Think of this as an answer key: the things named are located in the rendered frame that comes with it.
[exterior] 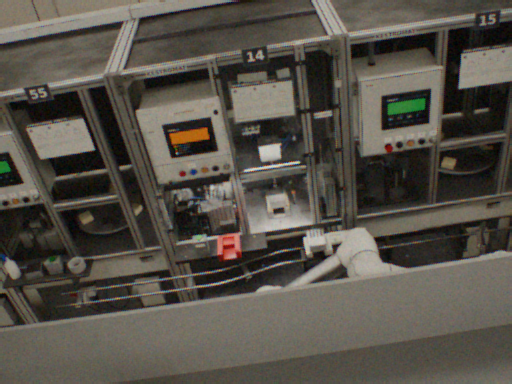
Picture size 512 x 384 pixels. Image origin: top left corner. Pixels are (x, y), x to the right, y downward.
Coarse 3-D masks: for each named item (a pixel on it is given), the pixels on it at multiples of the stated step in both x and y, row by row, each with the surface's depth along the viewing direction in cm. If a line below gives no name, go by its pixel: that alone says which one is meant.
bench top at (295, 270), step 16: (400, 240) 325; (416, 240) 322; (288, 256) 328; (384, 256) 316; (400, 256) 314; (416, 256) 312; (432, 256) 310; (448, 256) 308; (224, 272) 325; (240, 272) 323; (272, 272) 319; (288, 272) 317; (208, 288) 316; (224, 288) 315; (240, 288) 313; (256, 288) 311
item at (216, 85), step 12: (300, 48) 247; (216, 72) 252; (216, 84) 257; (300, 84) 258; (216, 96) 259; (300, 96) 262; (300, 108) 267; (228, 132) 272; (312, 144) 280; (312, 168) 289; (240, 192) 296; (312, 204) 305; (240, 216) 307; (312, 216) 310
